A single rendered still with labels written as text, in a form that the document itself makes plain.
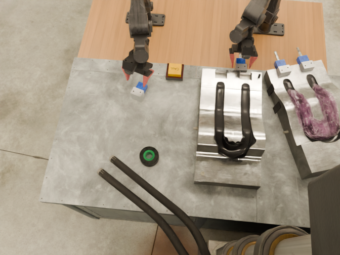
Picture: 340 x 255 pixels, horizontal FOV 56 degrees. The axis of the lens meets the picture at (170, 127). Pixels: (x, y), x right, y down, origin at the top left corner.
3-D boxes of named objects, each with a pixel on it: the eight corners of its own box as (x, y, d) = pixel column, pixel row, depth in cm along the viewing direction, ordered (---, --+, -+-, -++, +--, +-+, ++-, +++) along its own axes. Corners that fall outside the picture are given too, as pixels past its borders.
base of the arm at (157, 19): (163, 15, 155) (165, 4, 158) (122, 12, 156) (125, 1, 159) (163, 26, 162) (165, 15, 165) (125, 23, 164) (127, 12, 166)
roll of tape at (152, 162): (162, 161, 135) (161, 159, 132) (144, 170, 134) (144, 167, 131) (154, 145, 138) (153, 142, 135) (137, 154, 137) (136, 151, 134)
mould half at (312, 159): (263, 76, 150) (269, 63, 140) (316, 66, 151) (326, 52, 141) (301, 179, 131) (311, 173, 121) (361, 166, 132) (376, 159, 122)
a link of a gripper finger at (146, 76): (145, 92, 133) (148, 73, 127) (130, 86, 134) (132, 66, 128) (152, 85, 138) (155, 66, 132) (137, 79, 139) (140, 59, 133)
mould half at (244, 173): (201, 78, 150) (203, 62, 138) (257, 82, 149) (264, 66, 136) (193, 183, 131) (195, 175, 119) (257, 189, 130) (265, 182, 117)
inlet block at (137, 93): (144, 76, 151) (143, 70, 146) (154, 79, 151) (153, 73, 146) (131, 98, 147) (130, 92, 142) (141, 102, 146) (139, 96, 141)
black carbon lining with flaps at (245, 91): (214, 83, 141) (217, 71, 132) (251, 86, 140) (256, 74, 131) (211, 159, 128) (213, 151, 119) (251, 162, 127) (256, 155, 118)
